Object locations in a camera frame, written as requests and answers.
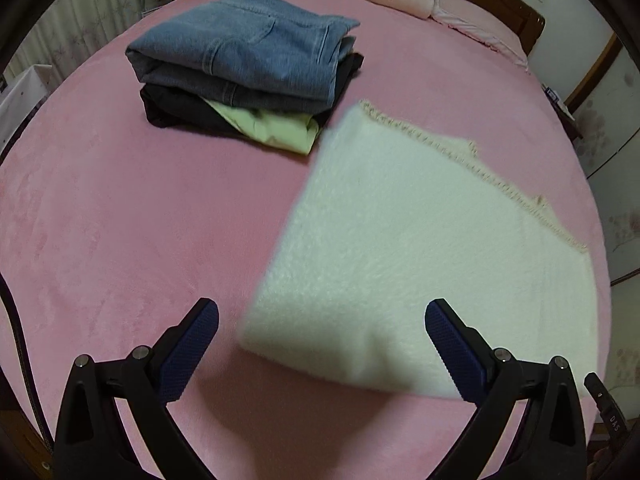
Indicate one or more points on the folded black garment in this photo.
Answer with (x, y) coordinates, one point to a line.
(170, 107)

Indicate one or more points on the folded blue jeans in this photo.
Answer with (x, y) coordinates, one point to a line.
(265, 54)

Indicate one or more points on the floral wardrobe door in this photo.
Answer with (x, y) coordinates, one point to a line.
(608, 150)

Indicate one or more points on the dark wooden nightstand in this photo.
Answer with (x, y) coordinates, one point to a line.
(567, 121)

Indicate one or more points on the pink pillow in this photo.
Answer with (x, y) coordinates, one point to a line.
(480, 25)

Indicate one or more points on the white curtain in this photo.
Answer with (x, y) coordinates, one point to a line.
(69, 32)

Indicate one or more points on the white fluffy cardigan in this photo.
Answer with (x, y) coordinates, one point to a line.
(393, 217)

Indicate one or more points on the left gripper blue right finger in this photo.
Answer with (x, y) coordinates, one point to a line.
(491, 379)

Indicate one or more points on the folded light green garment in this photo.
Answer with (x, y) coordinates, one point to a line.
(292, 132)

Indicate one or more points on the items on nightstand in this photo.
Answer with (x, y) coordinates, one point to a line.
(552, 95)

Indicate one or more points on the pink bed sheet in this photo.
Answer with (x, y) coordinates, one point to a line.
(112, 229)

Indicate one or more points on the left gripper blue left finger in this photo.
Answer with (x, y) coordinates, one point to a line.
(157, 376)

